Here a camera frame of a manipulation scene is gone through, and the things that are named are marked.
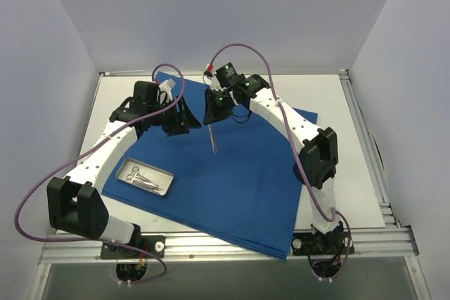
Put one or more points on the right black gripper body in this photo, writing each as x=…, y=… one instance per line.
x=218, y=109

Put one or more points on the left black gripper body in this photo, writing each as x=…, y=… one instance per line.
x=176, y=119

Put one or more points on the steel instrument tray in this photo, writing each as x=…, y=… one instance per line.
x=160, y=176

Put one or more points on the blue surgical wrap cloth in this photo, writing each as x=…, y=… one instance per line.
x=246, y=194

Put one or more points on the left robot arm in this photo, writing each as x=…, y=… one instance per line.
x=75, y=203

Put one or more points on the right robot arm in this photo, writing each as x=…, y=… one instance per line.
x=315, y=149

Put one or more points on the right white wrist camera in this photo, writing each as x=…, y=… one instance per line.
x=210, y=79

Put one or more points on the steel ring-handled scissors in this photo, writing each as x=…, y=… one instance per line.
x=135, y=170

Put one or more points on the steel ring-handled forceps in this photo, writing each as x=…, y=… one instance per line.
x=143, y=182

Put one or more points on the aluminium back rail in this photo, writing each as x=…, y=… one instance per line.
x=136, y=73

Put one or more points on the aluminium rail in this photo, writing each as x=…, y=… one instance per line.
x=370, y=152
x=197, y=247
x=136, y=73

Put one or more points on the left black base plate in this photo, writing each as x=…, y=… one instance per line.
x=155, y=244

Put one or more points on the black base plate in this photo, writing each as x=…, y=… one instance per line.
x=155, y=244
x=318, y=244

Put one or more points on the aluminium front rail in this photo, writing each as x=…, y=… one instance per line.
x=197, y=247

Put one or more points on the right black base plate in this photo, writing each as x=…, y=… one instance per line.
x=318, y=244

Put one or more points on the aluminium right rail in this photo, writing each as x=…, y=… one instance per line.
x=370, y=152

